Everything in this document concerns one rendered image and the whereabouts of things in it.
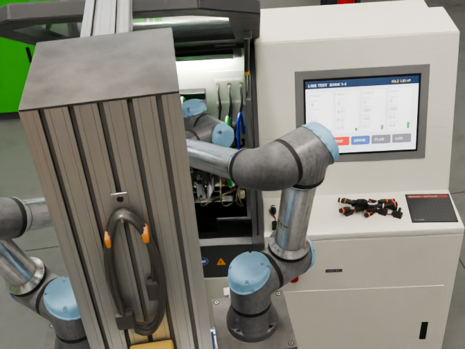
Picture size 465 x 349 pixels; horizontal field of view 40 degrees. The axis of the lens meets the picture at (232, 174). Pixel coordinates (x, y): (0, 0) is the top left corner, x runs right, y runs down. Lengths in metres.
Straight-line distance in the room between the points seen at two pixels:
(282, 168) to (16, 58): 3.70
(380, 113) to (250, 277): 0.90
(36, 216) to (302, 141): 0.65
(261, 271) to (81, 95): 0.88
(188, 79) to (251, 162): 1.10
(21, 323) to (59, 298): 1.78
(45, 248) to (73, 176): 2.87
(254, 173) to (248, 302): 0.45
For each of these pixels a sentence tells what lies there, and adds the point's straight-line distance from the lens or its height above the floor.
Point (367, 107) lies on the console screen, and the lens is 2.36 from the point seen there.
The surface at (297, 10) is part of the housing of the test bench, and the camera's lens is 2.73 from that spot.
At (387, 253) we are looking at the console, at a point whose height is 0.87.
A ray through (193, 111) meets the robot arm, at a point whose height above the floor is 1.55.
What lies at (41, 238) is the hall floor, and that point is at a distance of 4.03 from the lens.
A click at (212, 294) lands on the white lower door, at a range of 2.49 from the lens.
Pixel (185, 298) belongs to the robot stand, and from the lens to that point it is 1.29.
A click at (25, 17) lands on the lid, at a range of 1.64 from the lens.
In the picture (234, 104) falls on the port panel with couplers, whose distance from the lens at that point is 2.59.
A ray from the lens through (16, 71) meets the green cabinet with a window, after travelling 5.04.
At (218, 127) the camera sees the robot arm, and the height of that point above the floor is 1.54.
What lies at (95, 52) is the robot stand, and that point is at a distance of 1.17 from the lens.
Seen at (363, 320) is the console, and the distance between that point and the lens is 2.64.
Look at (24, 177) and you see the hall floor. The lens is 4.59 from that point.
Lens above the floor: 2.51
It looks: 36 degrees down
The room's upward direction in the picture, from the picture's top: 5 degrees counter-clockwise
